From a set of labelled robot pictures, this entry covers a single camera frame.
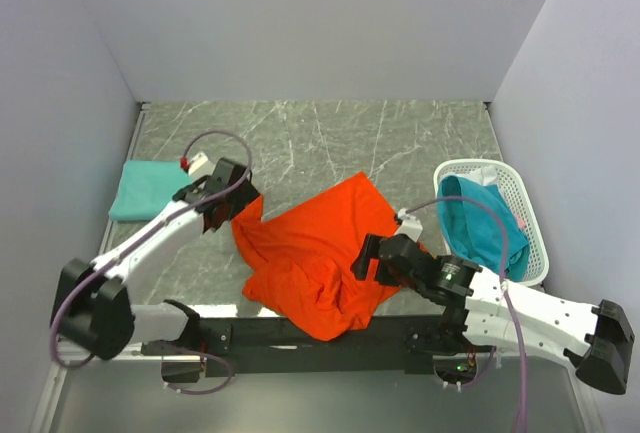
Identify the aluminium frame rail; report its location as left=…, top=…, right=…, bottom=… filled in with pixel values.
left=57, top=339, right=143, bottom=363

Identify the pink garment in basket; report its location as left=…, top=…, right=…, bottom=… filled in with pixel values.
left=516, top=217, right=527, bottom=231

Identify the orange t-shirt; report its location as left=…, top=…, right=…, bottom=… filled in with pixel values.
left=231, top=172, right=400, bottom=341

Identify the white plastic laundry basket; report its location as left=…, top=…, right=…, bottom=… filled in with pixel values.
left=433, top=158, right=549, bottom=288

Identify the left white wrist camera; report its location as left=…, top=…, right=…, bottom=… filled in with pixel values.
left=179, top=152, right=214, bottom=181

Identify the white garment in basket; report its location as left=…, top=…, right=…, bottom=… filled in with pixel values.
left=470, top=165, right=499, bottom=186

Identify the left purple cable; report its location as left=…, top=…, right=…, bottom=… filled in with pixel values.
left=48, top=130, right=254, bottom=370

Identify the teal t-shirt in basket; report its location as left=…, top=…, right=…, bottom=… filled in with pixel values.
left=437, top=175, right=530, bottom=281

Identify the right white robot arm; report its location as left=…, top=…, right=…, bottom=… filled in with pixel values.
left=350, top=234, right=635, bottom=395

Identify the folded mint green t-shirt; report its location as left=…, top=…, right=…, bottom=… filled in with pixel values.
left=108, top=160, right=191, bottom=222

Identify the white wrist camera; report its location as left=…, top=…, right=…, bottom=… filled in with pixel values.
left=179, top=152, right=214, bottom=181
left=394, top=208, right=423, bottom=242

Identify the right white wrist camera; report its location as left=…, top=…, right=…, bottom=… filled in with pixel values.
left=394, top=208, right=423, bottom=242

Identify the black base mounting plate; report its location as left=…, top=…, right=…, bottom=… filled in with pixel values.
left=140, top=315, right=496, bottom=385

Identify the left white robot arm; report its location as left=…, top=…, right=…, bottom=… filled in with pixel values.
left=49, top=157, right=259, bottom=360

